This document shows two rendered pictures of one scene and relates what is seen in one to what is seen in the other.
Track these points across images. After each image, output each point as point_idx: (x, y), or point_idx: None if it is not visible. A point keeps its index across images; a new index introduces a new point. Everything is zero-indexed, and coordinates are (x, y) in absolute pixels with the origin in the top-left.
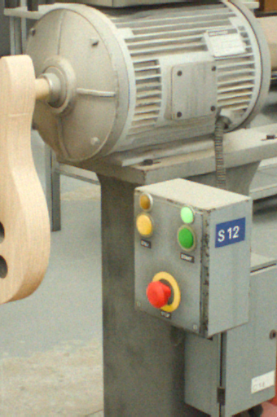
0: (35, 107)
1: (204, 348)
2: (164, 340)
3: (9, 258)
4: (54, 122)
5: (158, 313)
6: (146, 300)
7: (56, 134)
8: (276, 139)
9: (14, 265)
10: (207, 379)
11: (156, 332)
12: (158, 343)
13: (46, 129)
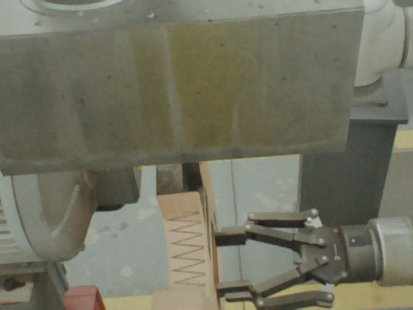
0: (78, 225)
1: (49, 268)
2: (59, 297)
3: (216, 220)
4: (89, 196)
5: (141, 174)
6: (139, 180)
7: (91, 207)
8: None
9: (216, 217)
10: (56, 281)
11: (56, 307)
12: (59, 308)
13: (87, 222)
